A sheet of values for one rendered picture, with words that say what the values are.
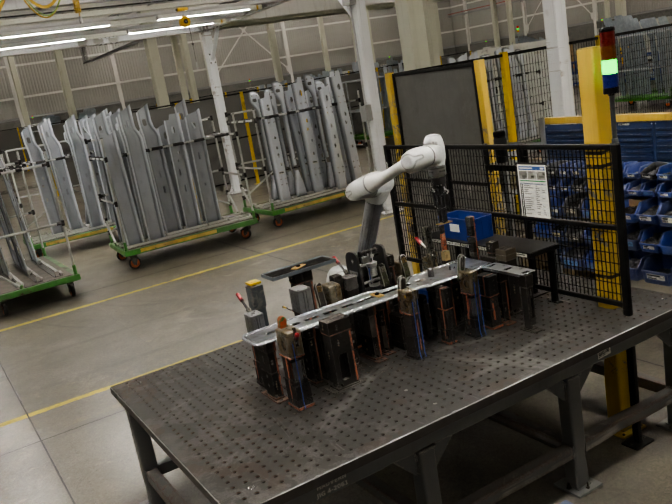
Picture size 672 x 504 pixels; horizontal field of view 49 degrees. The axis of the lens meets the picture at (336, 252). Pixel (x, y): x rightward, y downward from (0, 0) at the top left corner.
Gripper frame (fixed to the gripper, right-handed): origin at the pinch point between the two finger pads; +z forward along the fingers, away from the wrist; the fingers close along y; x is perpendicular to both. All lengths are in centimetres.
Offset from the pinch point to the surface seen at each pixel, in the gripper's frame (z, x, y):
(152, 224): 84, 49, -688
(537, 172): -11, 54, 14
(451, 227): 19, 36, -39
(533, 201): 5, 54, 10
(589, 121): -37, 58, 48
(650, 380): 106, 80, 56
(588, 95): -49, 58, 49
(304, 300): 24, -80, -12
